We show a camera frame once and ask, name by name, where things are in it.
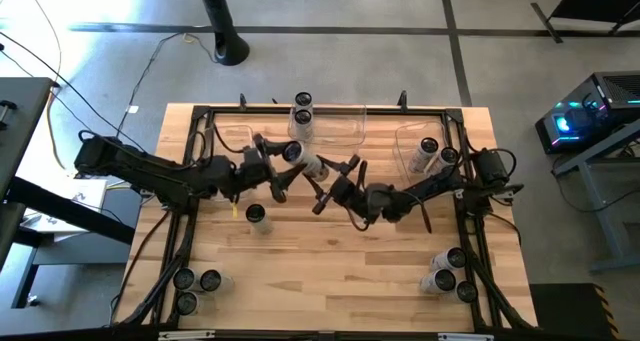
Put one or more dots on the grey side table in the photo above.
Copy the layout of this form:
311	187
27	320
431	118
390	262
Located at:
20	116

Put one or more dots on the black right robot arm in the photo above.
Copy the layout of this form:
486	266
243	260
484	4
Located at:
425	191

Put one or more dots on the white can blue print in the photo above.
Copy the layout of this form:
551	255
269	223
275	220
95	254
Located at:
455	257
303	99
302	117
185	278

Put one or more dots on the white can peach print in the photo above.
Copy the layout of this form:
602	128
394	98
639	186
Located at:
448	155
429	145
210	280
187	303

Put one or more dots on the small white floor tag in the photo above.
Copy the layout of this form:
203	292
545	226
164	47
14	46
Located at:
133	109

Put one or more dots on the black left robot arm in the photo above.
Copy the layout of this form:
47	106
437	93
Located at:
150	173

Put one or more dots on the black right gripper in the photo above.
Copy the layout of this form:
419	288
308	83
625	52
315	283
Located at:
350	193

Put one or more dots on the black folding stand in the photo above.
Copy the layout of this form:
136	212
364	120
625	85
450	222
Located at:
595	1

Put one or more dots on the white label strip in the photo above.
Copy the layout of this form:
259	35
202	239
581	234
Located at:
465	337
185	335

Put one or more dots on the black floor stand pole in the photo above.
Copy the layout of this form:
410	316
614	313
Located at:
227	48

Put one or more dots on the grey metal stand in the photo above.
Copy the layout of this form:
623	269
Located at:
620	216

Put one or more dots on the white can orange print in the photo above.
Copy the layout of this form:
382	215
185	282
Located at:
255	213
466	291
307	162
444	279

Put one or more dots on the black mat with hazard stripes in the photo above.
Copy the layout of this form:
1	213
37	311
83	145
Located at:
565	313

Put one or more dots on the small black frame clamp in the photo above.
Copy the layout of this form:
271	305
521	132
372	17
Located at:
242	101
402	99

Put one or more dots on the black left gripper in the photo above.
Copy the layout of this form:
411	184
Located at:
255	168

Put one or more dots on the clear plastic bin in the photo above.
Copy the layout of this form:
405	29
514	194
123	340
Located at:
340	128
237	136
405	141

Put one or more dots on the white paper sheet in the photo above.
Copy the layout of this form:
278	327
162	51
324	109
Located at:
87	193

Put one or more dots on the black computer tower with lights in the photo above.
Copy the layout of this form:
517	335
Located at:
610	96

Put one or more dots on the black desk leg beam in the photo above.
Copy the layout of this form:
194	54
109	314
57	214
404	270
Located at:
100	226

